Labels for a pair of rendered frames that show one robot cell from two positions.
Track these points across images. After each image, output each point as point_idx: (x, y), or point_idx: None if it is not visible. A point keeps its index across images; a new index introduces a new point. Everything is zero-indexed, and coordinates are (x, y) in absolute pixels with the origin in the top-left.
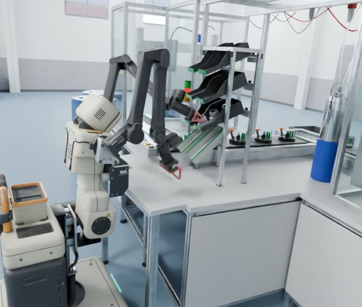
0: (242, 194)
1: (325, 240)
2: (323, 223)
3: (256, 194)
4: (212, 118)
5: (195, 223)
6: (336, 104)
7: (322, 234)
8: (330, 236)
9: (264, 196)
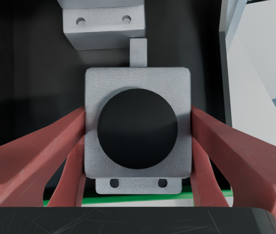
0: (240, 115)
1: (269, 30)
2: (270, 11)
3: (239, 81)
4: (144, 15)
5: None
6: None
7: (263, 27)
8: None
9: (249, 68)
